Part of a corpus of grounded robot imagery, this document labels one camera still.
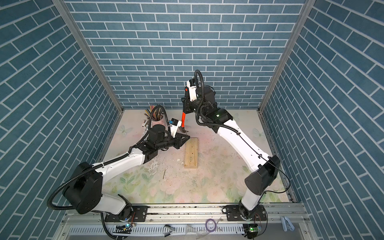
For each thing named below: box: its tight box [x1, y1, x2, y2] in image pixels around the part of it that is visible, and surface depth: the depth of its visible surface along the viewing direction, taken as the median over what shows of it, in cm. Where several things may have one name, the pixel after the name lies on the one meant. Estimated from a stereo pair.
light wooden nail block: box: [184, 137, 198, 169], surface depth 93 cm
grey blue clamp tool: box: [280, 216, 295, 232], surface depth 72 cm
